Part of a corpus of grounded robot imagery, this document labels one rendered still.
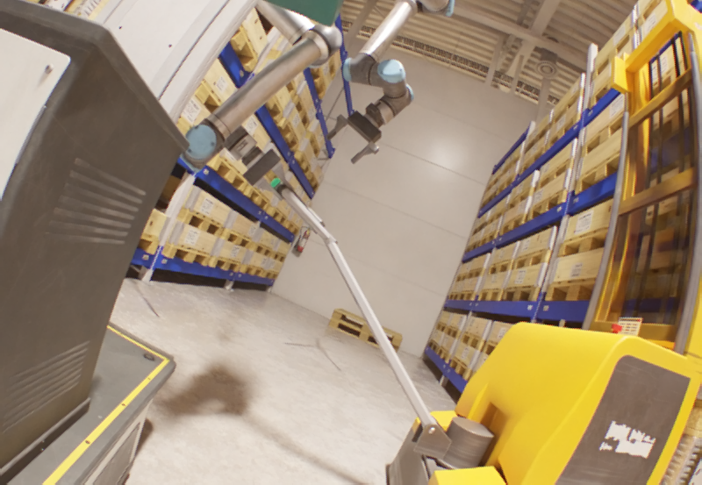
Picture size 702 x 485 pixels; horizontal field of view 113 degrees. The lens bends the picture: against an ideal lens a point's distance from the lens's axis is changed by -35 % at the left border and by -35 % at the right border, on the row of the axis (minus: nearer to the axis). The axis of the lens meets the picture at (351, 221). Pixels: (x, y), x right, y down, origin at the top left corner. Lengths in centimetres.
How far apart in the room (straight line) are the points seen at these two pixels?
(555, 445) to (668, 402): 42
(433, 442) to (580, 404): 52
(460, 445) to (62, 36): 133
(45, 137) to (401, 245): 666
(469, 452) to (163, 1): 155
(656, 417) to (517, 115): 769
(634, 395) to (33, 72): 129
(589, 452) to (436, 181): 654
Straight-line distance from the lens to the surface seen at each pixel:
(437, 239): 692
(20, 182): 32
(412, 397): 123
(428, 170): 725
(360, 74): 131
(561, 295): 279
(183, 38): 83
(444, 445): 129
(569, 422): 101
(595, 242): 256
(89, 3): 205
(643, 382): 114
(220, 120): 102
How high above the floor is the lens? 74
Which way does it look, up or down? 9 degrees up
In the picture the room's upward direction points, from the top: 24 degrees clockwise
